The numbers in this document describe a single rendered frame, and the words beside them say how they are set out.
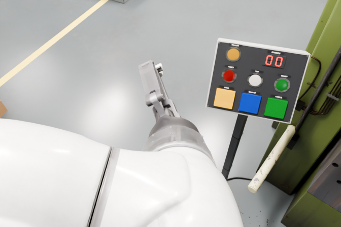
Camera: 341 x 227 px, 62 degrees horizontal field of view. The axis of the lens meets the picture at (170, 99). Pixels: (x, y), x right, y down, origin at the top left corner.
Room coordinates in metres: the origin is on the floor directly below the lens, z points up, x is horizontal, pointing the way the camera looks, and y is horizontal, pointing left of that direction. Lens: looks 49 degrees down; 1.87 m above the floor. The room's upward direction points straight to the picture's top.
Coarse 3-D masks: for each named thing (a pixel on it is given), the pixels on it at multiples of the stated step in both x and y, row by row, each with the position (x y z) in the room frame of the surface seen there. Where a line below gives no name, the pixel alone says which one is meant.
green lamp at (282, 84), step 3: (279, 81) 0.76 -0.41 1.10; (282, 81) 0.76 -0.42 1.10; (285, 81) 0.76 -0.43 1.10; (276, 84) 0.76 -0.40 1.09; (279, 84) 0.76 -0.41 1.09; (282, 84) 0.76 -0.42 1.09; (285, 84) 0.75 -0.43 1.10; (276, 87) 0.75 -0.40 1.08; (279, 87) 0.75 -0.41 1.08; (282, 87) 0.75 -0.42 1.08; (285, 87) 0.75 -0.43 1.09; (282, 90) 0.74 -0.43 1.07
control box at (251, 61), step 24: (216, 48) 0.87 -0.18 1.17; (240, 48) 0.86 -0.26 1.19; (264, 48) 0.84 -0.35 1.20; (288, 48) 0.88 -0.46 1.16; (216, 72) 0.82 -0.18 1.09; (240, 72) 0.81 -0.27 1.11; (264, 72) 0.79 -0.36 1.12; (288, 72) 0.78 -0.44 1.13; (240, 96) 0.76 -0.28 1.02; (264, 96) 0.74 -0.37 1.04; (288, 96) 0.73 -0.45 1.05; (288, 120) 0.68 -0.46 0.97
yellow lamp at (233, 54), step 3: (228, 51) 0.86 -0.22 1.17; (231, 51) 0.85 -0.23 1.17; (234, 51) 0.85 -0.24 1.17; (237, 51) 0.85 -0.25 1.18; (228, 54) 0.85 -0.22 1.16; (231, 54) 0.85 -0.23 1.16; (234, 54) 0.84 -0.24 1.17; (237, 54) 0.84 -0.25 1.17; (228, 57) 0.84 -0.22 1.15; (231, 57) 0.84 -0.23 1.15; (234, 57) 0.84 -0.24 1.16; (237, 57) 0.84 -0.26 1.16
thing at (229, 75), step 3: (225, 72) 0.81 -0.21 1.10; (228, 72) 0.81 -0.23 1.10; (231, 72) 0.81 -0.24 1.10; (225, 75) 0.81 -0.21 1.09; (228, 75) 0.80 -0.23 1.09; (231, 75) 0.80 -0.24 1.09; (234, 75) 0.80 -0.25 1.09; (225, 78) 0.80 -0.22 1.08; (228, 78) 0.80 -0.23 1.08; (231, 78) 0.80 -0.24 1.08; (228, 81) 0.79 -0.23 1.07
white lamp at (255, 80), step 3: (252, 75) 0.79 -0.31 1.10; (255, 75) 0.79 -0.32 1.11; (258, 75) 0.79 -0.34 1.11; (252, 78) 0.79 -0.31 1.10; (255, 78) 0.78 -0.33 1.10; (258, 78) 0.78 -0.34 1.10; (249, 81) 0.78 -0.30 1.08; (252, 81) 0.78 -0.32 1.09; (255, 81) 0.78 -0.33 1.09; (258, 81) 0.78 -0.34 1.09; (252, 84) 0.77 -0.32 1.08; (255, 84) 0.77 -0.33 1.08; (258, 84) 0.77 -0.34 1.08
